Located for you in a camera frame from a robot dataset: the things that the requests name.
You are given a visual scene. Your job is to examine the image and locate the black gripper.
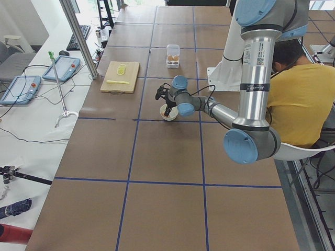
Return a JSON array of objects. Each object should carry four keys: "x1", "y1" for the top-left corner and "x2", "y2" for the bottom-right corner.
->
[{"x1": 164, "y1": 95, "x2": 176, "y2": 117}]

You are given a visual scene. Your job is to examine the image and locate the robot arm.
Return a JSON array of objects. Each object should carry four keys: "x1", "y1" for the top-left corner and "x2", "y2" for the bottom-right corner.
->
[
  {"x1": 309, "y1": 37, "x2": 334, "y2": 64},
  {"x1": 162, "y1": 1, "x2": 309, "y2": 164}
]

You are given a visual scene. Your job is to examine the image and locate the clear plastic egg box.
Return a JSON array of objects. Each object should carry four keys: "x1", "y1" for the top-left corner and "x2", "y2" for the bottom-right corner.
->
[{"x1": 166, "y1": 44, "x2": 180, "y2": 69}]

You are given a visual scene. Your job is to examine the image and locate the white bowl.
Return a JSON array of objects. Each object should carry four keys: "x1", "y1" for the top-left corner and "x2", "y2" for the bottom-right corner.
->
[{"x1": 159, "y1": 104, "x2": 178, "y2": 121}]

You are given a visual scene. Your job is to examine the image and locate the wooden cutting board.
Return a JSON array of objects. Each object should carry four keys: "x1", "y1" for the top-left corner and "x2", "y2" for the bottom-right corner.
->
[{"x1": 100, "y1": 61, "x2": 140, "y2": 93}]

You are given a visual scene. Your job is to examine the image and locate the yellow lemon slices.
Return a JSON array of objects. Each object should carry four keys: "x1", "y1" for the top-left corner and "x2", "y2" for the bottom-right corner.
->
[{"x1": 117, "y1": 64, "x2": 127, "y2": 75}]

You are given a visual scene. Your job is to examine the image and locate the yellow plastic knife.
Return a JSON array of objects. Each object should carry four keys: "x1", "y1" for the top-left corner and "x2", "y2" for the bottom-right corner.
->
[{"x1": 106, "y1": 80, "x2": 130, "y2": 84}]

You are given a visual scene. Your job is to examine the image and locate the far teach pendant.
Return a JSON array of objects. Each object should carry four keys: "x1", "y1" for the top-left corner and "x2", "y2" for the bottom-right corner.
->
[{"x1": 42, "y1": 55, "x2": 81, "y2": 83}]

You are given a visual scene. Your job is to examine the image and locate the teach pendant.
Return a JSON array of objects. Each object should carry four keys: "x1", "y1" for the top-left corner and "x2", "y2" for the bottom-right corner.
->
[
  {"x1": 1, "y1": 75, "x2": 42, "y2": 105},
  {"x1": 42, "y1": 55, "x2": 81, "y2": 83}
]

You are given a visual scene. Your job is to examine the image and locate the black keyboard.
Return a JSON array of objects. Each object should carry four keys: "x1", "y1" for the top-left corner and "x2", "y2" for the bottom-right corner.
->
[{"x1": 66, "y1": 25, "x2": 91, "y2": 51}]

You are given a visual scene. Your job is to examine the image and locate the black computer mouse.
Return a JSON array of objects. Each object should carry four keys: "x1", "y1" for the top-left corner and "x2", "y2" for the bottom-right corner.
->
[{"x1": 59, "y1": 50, "x2": 70, "y2": 56}]

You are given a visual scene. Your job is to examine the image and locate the white chair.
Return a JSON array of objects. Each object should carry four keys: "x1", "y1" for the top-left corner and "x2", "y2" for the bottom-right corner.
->
[{"x1": 273, "y1": 143, "x2": 334, "y2": 161}]

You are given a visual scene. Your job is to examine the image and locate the reacher grabber stick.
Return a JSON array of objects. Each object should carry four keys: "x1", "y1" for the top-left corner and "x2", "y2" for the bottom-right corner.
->
[{"x1": 48, "y1": 51, "x2": 79, "y2": 128}]

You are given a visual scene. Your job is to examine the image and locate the person in yellow shirt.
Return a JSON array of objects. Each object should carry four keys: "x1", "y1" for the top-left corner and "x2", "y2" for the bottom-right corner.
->
[{"x1": 267, "y1": 39, "x2": 334, "y2": 148}]

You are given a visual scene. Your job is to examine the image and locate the near teach pendant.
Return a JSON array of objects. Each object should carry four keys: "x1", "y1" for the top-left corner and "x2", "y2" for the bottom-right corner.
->
[{"x1": 1, "y1": 75, "x2": 42, "y2": 105}]

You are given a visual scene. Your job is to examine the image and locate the grey office chair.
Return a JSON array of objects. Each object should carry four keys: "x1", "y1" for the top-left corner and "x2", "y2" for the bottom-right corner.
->
[{"x1": 1, "y1": 35, "x2": 36, "y2": 85}]

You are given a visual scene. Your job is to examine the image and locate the black tripod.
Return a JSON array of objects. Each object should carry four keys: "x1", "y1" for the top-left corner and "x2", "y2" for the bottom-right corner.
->
[{"x1": 1, "y1": 166, "x2": 52, "y2": 185}]

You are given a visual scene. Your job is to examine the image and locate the folded dark umbrella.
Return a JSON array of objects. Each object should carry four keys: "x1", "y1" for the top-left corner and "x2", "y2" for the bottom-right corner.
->
[{"x1": 0, "y1": 198, "x2": 32, "y2": 219}]

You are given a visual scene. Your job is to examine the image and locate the red object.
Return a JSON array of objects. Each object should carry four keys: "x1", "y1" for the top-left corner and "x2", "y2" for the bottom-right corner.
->
[{"x1": 1, "y1": 224, "x2": 33, "y2": 245}]

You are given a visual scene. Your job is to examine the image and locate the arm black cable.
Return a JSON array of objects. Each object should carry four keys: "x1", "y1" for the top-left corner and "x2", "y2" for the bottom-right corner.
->
[{"x1": 159, "y1": 83, "x2": 236, "y2": 129}]

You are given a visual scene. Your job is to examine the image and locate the aluminium frame post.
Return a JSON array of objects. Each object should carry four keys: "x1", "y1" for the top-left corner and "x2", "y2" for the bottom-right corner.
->
[{"x1": 59, "y1": 0, "x2": 98, "y2": 79}]

